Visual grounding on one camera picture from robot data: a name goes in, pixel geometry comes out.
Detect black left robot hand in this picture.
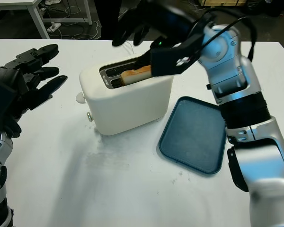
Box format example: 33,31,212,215
0,44,68,138

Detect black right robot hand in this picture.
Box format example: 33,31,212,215
111,0,197,69

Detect slice of toast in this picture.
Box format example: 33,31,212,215
121,65,153,85

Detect person in black trousers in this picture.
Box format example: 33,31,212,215
98,0,133,41

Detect white two-slot toaster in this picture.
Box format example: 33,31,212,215
75,55,174,136

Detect white power strip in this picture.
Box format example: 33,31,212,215
47,22,62,33

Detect wooden crate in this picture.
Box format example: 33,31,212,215
201,0,249,7

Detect black bag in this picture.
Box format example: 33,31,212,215
247,0,284,17

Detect dark blue plastic tray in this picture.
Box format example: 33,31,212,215
158,96,228,177

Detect white metal-frame desk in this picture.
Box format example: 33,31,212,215
0,0,93,40

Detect white toaster power cord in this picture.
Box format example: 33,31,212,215
123,42,136,56

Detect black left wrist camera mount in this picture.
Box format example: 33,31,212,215
0,76,18,134

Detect tangled white floor cables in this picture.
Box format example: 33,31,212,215
49,4,101,40

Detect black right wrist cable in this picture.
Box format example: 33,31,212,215
191,8,257,62

